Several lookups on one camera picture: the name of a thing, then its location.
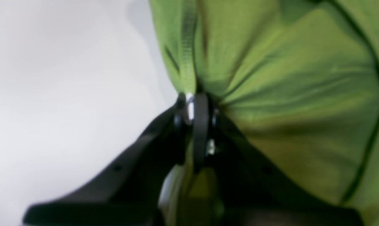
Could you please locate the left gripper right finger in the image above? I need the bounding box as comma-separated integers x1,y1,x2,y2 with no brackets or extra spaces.
192,93,364,226

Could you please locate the green T-shirt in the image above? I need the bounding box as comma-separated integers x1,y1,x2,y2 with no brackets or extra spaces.
149,0,379,226

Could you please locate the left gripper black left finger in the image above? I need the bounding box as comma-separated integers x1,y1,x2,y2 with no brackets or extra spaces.
23,94,186,226

